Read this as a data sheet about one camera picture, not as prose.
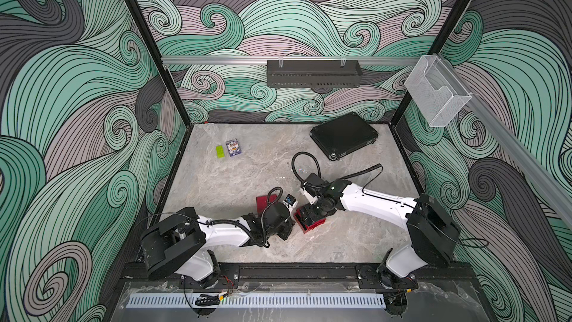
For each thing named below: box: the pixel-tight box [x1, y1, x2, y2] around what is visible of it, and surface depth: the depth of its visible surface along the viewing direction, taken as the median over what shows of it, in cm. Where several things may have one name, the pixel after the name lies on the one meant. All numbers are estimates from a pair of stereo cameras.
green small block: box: [215, 145, 225, 159], surface depth 108 cm
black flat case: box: [309, 111, 380, 161], surface depth 113 cm
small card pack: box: [225, 137, 243, 157], surface depth 109 cm
